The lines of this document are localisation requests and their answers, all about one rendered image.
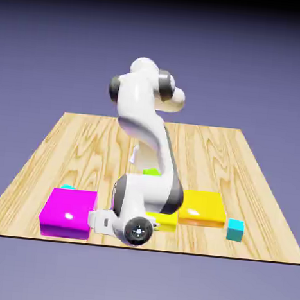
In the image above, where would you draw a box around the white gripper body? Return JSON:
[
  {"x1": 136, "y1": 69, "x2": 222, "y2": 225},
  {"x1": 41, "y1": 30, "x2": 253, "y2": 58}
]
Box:
[{"x1": 86, "y1": 207, "x2": 121, "y2": 237}]

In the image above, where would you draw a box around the small yellow cube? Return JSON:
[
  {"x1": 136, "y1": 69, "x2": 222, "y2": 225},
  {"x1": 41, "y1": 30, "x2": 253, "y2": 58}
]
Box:
[{"x1": 144, "y1": 207, "x2": 179, "y2": 234}]

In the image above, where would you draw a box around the small green cube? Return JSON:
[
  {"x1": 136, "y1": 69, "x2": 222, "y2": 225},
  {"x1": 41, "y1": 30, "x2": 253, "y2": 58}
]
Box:
[{"x1": 142, "y1": 167, "x2": 163, "y2": 177}]

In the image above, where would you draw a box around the large magenta box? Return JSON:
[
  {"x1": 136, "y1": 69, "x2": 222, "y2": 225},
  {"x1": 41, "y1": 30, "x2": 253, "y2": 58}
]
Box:
[{"x1": 37, "y1": 186, "x2": 99, "y2": 242}]

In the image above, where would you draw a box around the large orange box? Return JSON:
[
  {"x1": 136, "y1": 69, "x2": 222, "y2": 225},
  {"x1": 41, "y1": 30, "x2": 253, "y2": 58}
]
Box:
[{"x1": 177, "y1": 188, "x2": 230, "y2": 229}]

